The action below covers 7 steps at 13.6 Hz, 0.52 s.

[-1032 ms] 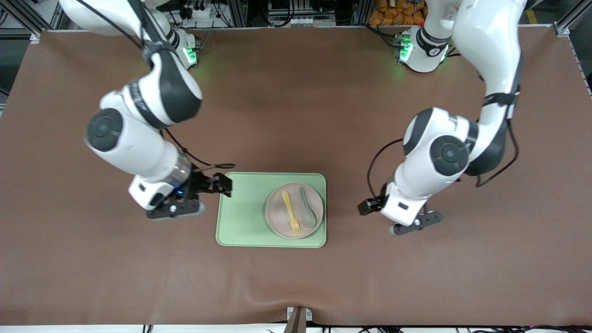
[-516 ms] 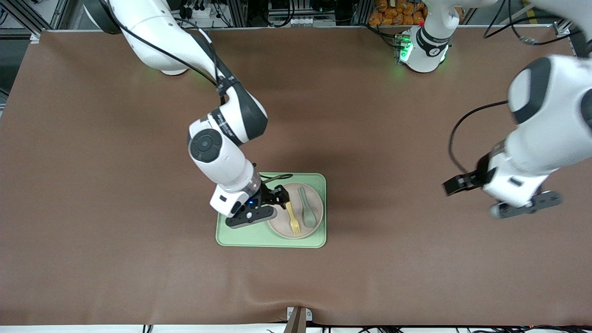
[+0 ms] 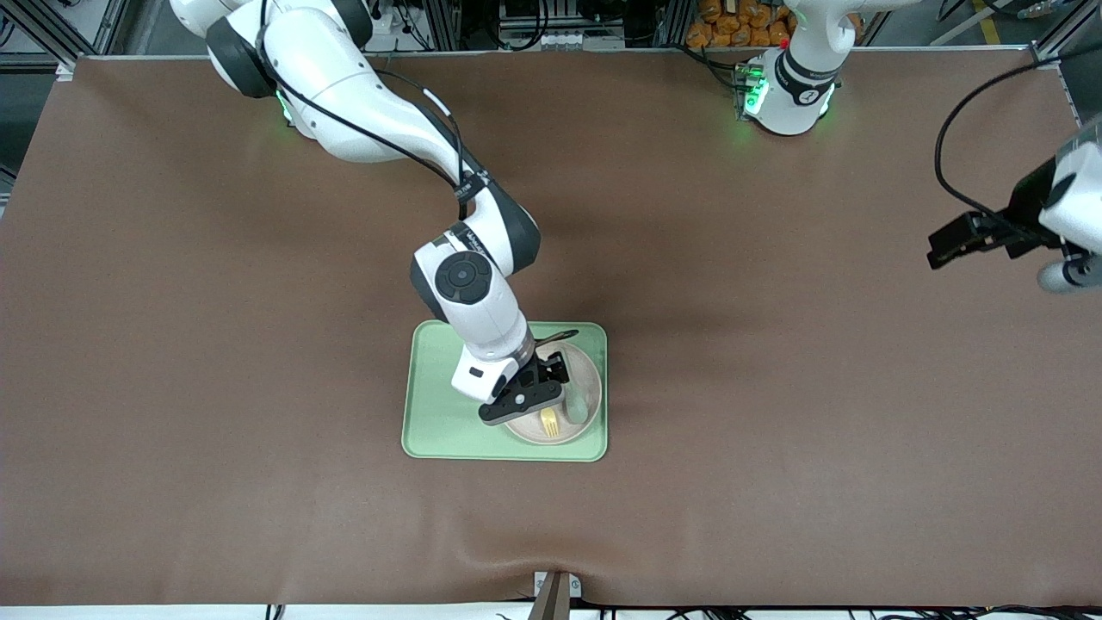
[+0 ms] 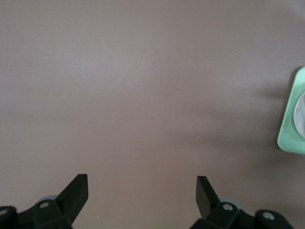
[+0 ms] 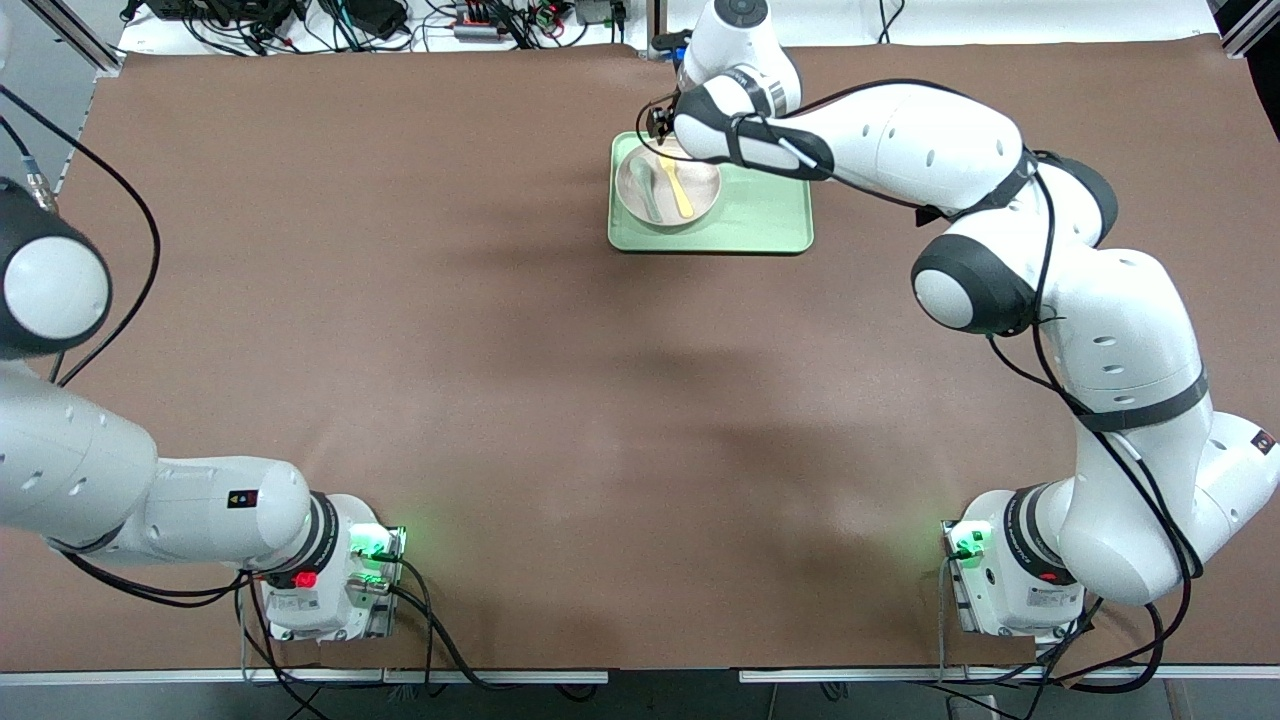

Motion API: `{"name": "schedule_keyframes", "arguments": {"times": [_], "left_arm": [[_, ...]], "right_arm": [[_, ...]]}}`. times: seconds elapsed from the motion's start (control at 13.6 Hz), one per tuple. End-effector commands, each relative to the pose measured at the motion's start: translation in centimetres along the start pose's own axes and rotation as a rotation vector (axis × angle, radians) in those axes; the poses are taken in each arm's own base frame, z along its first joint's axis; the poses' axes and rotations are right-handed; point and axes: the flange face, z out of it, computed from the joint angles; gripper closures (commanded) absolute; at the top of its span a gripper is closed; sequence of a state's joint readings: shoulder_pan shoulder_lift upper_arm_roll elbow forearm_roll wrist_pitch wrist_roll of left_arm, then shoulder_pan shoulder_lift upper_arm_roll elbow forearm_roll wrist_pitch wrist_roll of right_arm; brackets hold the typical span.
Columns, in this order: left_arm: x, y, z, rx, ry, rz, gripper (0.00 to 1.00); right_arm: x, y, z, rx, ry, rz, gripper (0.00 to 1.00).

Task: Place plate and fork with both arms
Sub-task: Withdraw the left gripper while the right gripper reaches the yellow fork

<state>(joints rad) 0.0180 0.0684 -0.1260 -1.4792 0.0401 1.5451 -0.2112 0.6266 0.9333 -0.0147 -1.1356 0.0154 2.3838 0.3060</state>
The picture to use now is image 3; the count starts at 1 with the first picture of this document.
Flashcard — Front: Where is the beige round plate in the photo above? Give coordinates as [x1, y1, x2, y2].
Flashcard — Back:
[504, 342, 604, 446]

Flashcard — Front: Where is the light green rectangular tray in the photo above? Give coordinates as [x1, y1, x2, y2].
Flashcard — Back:
[401, 320, 609, 462]

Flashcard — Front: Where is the brown table mat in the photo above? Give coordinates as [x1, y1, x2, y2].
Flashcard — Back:
[0, 47, 1102, 608]

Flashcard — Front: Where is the pile of orange round items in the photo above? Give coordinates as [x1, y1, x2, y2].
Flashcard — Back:
[686, 0, 862, 48]

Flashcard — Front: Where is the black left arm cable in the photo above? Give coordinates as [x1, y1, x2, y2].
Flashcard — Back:
[935, 52, 1086, 223]

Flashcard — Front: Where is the aluminium frame profile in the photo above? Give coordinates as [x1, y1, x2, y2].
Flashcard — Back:
[17, 0, 113, 81]
[1029, 0, 1102, 70]

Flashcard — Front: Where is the metal clamp bracket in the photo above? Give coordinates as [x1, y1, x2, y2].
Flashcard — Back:
[532, 570, 583, 620]

